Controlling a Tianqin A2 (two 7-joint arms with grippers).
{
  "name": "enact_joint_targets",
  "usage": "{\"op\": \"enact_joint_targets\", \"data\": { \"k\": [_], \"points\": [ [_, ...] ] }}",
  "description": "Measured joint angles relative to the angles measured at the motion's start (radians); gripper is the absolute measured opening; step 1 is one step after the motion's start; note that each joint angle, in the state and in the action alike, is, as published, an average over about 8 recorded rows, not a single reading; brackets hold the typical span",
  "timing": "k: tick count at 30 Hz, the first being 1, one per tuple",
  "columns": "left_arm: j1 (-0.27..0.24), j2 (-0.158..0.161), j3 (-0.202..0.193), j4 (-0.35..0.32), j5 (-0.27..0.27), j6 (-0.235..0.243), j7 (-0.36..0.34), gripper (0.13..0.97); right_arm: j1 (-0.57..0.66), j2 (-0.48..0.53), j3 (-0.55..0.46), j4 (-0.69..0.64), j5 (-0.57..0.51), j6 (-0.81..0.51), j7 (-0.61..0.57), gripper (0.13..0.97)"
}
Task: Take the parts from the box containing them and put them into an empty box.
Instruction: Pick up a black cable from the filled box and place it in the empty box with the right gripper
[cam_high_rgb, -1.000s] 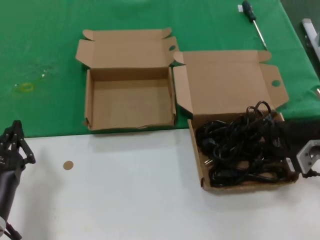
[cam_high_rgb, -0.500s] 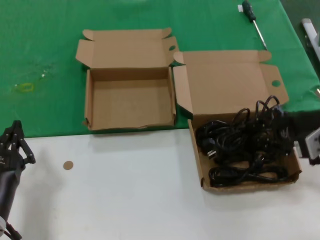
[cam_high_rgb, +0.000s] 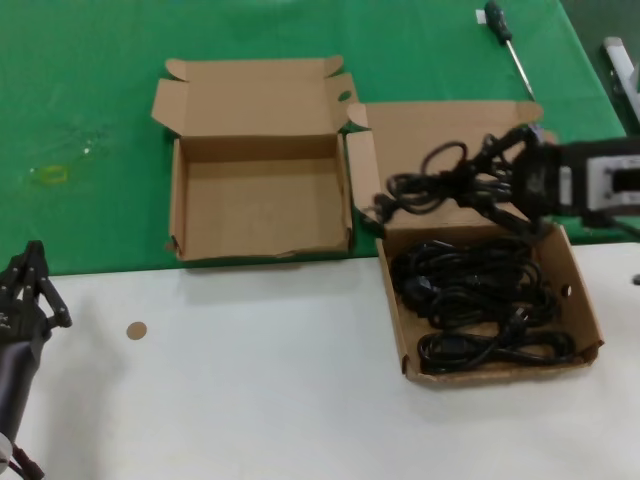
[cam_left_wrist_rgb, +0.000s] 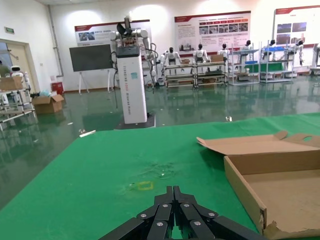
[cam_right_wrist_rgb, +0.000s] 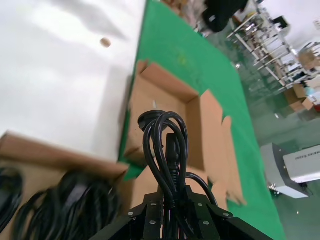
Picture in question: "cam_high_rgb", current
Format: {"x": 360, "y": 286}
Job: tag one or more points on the round brown cardboard disc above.
{"x": 136, "y": 330}

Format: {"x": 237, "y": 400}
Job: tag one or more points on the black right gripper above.
{"x": 542, "y": 180}

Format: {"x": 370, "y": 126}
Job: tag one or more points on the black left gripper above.
{"x": 15, "y": 360}

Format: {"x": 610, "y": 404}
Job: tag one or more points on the green table cloth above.
{"x": 75, "y": 75}

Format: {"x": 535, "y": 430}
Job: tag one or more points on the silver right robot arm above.
{"x": 580, "y": 185}

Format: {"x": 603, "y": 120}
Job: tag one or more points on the open brown cardboard box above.
{"x": 425, "y": 125}
{"x": 260, "y": 200}

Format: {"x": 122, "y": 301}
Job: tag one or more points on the small white tape piece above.
{"x": 480, "y": 17}

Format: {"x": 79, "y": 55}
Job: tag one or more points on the grey aluminium frame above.
{"x": 622, "y": 65}

